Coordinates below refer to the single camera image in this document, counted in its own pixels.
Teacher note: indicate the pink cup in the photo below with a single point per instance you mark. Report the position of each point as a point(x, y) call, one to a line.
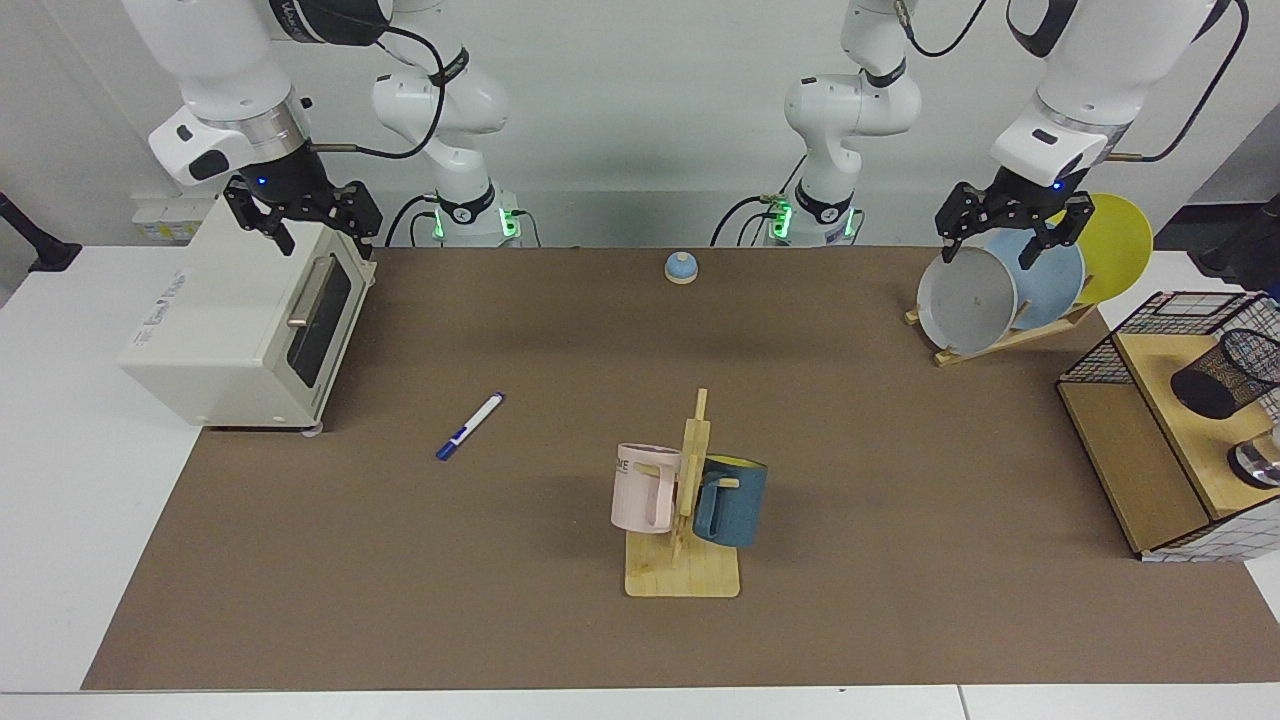
point(635, 495)

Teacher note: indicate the brown table cloth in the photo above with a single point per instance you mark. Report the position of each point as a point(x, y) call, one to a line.
point(450, 580)

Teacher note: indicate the wooden cup stand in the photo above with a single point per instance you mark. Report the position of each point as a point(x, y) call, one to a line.
point(690, 575)

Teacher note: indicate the black mesh pen holder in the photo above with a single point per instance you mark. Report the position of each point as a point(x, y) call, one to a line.
point(1205, 392)

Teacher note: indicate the pale toaster oven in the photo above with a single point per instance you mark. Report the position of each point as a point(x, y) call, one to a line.
point(220, 320)

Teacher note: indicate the white marker with blue cap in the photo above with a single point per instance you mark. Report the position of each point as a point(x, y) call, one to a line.
point(475, 422)

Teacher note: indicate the dark blue cup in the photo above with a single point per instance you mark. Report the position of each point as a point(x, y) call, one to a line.
point(735, 510)

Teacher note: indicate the light blue plate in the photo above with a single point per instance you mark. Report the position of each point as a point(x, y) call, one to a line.
point(1050, 290)

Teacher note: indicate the yellow plate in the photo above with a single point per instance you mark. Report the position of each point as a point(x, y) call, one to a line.
point(1115, 250)

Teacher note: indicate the grey plate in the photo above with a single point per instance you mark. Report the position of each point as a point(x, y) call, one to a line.
point(965, 305)

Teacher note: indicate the small blue round bell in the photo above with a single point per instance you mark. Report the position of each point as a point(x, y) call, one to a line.
point(681, 268)

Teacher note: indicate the black clamp stand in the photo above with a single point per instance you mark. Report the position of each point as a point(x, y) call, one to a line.
point(45, 255)

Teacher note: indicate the silver round lid knob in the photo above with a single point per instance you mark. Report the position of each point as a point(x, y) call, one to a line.
point(1255, 465)

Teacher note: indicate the wooden plate rack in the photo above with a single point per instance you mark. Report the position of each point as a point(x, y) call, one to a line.
point(1000, 345)

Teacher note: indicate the black equipment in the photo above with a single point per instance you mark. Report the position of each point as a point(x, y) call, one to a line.
point(1250, 250)

